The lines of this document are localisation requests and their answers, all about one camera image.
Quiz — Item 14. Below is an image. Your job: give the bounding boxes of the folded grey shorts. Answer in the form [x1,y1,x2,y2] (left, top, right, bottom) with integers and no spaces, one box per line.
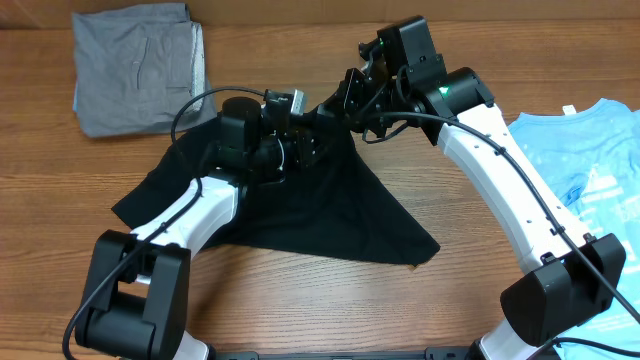
[72,2,216,138]

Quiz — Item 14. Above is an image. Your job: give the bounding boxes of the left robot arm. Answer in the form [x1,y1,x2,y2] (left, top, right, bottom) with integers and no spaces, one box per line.
[62,92,337,359]

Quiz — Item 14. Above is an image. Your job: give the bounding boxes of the light blue t-shirt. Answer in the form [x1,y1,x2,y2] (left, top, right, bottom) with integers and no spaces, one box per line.
[507,98,640,360]

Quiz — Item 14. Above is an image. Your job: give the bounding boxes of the black t-shirt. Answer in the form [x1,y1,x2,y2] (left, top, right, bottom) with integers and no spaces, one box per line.
[112,119,440,266]

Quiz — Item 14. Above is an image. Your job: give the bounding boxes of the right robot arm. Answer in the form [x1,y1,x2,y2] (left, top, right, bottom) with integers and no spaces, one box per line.
[327,16,626,359]

